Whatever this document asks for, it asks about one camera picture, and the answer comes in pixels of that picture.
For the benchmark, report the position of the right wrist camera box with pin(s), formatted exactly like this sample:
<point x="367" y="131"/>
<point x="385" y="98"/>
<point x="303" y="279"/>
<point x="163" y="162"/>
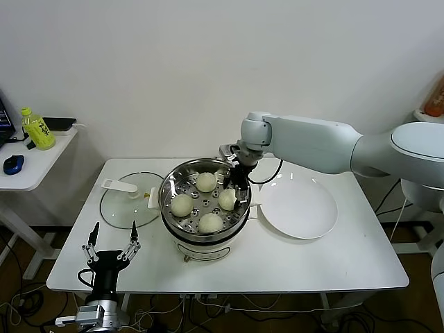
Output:
<point x="226" y="151"/>

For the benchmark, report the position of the blue computer mouse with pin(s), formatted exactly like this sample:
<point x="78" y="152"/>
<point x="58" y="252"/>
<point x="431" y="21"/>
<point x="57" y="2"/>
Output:
<point x="14" y="164"/>

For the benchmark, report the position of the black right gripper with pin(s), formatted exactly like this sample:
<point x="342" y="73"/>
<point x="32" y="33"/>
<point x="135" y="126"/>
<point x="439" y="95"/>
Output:
<point x="240" y="175"/>

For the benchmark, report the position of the white round plate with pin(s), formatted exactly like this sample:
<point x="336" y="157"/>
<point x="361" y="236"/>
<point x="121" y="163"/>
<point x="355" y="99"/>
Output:
<point x="298" y="208"/>

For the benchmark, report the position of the white power strip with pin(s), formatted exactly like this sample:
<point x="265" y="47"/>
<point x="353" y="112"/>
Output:
<point x="208" y="296"/>

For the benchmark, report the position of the white table leg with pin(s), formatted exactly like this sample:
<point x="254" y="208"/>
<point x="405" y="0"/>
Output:
<point x="324" y="301"/>
<point x="125" y="303"/>

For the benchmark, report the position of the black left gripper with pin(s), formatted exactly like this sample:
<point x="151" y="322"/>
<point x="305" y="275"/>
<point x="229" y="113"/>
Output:
<point x="105" y="270"/>

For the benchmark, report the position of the white side table with laptop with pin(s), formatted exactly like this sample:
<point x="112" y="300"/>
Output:
<point x="34" y="173"/>

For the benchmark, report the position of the black laptop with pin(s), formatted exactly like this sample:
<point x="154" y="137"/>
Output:
<point x="4" y="118"/>

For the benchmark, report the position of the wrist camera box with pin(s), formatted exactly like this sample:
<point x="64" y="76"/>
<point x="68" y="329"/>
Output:
<point x="226" y="151"/>
<point x="86" y="315"/>

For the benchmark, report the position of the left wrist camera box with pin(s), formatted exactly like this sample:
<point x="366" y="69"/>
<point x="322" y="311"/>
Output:
<point x="86" y="315"/>

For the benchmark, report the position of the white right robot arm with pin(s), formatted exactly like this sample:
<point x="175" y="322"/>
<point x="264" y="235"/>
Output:
<point x="312" y="142"/>

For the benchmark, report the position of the stainless steel steamer basket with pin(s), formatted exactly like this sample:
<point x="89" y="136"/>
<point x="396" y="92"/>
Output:
<point x="180" y="180"/>

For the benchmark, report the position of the black usb dongle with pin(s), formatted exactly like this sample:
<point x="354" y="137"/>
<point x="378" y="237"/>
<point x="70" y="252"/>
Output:
<point x="30" y="145"/>

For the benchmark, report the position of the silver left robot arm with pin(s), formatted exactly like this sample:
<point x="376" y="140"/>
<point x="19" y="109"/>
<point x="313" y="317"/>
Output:
<point x="107" y="312"/>

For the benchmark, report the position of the yellow green tea bottle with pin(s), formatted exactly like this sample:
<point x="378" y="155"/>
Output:
<point x="38" y="133"/>

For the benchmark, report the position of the white electric cooker base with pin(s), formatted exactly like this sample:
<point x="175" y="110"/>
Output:
<point x="204" y="251"/>

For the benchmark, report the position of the white steamed baozi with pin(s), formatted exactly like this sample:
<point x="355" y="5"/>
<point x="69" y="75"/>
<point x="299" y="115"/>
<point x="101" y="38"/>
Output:
<point x="226" y="200"/>
<point x="182" y="205"/>
<point x="206" y="182"/>
<point x="211" y="223"/>

